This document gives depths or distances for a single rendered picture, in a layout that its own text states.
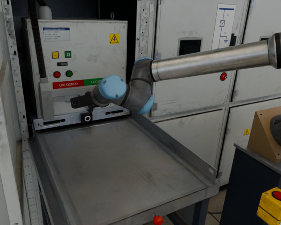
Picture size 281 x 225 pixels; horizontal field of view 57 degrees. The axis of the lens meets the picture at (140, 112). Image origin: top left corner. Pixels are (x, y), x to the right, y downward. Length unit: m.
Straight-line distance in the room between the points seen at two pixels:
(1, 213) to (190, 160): 1.00
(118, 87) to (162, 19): 0.63
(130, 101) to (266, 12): 1.33
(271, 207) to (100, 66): 0.99
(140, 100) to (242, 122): 1.35
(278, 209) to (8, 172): 0.82
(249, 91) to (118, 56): 1.10
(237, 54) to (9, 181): 0.78
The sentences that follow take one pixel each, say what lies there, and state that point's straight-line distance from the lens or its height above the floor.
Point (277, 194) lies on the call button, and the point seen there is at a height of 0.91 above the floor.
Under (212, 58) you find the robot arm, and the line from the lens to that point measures 0.96.
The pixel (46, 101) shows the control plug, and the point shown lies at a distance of 1.26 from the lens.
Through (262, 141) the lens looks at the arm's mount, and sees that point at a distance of 1.54.
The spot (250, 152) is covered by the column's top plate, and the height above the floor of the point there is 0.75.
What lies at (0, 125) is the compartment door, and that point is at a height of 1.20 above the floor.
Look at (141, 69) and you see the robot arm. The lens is 1.05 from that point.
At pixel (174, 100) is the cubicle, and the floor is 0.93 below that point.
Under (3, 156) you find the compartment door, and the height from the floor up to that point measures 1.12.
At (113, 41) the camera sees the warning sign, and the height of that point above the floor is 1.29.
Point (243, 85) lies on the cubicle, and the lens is 2.05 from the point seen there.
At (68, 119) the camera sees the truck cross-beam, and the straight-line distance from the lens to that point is 1.43.
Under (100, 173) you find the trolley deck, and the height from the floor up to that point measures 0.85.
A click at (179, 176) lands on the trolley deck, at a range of 1.08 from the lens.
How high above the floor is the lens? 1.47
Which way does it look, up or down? 23 degrees down
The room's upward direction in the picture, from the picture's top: 3 degrees clockwise
